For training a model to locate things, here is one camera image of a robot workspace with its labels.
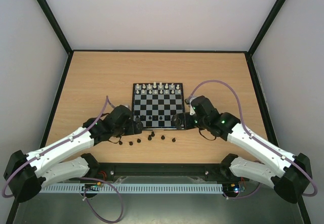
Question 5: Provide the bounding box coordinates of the black and white chessboard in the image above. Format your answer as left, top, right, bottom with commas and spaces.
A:
132, 82, 185, 130

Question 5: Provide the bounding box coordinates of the black aluminium rail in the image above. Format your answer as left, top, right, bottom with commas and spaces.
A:
96, 162, 294, 183

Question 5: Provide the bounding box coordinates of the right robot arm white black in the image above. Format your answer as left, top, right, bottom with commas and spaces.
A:
172, 96, 312, 203

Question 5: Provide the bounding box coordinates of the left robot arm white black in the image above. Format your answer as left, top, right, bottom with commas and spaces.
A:
2, 105, 143, 203

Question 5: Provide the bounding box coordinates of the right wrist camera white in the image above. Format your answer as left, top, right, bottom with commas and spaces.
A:
189, 96, 196, 115

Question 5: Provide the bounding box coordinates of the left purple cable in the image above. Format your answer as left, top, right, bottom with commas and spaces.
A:
2, 96, 125, 222

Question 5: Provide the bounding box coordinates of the light blue cable duct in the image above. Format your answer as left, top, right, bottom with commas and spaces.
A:
41, 183, 223, 194

